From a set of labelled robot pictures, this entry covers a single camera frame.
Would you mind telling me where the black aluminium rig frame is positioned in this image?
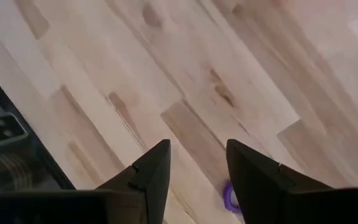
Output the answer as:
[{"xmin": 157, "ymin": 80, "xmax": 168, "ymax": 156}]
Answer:
[{"xmin": 0, "ymin": 60, "xmax": 76, "ymax": 191}]

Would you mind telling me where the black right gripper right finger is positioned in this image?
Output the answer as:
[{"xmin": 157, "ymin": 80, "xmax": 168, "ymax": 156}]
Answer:
[{"xmin": 226, "ymin": 139, "xmax": 334, "ymax": 224}]

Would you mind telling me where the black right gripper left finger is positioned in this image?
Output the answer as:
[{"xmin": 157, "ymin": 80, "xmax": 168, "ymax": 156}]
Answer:
[{"xmin": 96, "ymin": 139, "xmax": 171, "ymax": 224}]

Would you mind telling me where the purple spring keychain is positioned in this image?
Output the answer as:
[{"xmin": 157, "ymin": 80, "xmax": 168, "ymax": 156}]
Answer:
[{"xmin": 222, "ymin": 179, "xmax": 244, "ymax": 215}]

